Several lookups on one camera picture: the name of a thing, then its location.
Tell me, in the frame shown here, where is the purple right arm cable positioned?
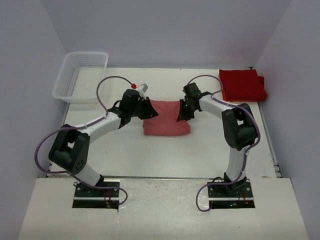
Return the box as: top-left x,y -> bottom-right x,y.
187,75 -> 261,213

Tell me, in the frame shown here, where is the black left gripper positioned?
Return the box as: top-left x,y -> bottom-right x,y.
129,97 -> 158,120

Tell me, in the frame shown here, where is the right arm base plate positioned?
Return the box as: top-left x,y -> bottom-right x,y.
207,179 -> 256,210

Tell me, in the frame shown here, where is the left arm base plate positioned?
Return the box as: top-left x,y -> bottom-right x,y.
72,180 -> 120,210

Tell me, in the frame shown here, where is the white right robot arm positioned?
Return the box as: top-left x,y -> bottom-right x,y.
177,82 -> 260,197

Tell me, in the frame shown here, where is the pink t shirt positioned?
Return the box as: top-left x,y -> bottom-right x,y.
142,100 -> 191,137

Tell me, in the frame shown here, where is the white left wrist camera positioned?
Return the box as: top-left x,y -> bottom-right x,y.
135,83 -> 148,99

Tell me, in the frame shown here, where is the white plastic basket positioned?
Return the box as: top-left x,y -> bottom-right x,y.
52,51 -> 109,104

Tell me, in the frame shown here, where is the folded dark red t shirt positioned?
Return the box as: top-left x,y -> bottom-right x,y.
219,69 -> 268,102

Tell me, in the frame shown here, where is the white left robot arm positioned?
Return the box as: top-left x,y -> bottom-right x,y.
48,84 -> 158,197

